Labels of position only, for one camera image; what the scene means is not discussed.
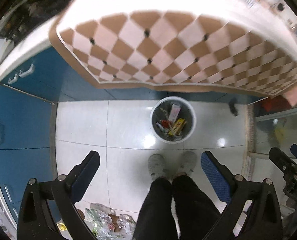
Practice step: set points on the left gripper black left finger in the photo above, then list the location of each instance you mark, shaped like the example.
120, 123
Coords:
35, 220

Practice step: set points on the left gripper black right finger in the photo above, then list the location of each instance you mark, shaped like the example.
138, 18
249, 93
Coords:
263, 218

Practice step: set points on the white trash bin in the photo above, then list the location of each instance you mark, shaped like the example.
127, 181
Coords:
161, 125

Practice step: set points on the glass door panel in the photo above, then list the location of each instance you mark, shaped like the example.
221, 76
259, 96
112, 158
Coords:
276, 130

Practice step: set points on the red item under cabinet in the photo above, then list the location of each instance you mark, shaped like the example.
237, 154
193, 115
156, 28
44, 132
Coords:
276, 104

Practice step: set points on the black trouser legs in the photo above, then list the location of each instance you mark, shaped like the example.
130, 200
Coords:
175, 210

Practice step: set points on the clear plastic bag pile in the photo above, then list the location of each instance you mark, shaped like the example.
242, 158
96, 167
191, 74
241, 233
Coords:
105, 225

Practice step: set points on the small black floor object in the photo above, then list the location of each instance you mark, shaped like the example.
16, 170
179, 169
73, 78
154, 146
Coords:
232, 107

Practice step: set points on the right grey sneaker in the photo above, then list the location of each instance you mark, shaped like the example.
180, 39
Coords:
188, 162

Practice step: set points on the grey sneaker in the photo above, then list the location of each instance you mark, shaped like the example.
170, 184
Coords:
156, 167
188, 162

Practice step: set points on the yellow box in bin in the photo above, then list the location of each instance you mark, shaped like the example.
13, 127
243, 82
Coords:
177, 127

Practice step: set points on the left grey sneaker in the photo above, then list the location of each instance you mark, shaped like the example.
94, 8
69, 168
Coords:
156, 167

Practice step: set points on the pink white carton in bin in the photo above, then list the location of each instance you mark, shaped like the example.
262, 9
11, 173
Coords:
174, 112

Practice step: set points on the checkered pink brown mat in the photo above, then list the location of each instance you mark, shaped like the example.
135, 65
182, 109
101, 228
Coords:
239, 46

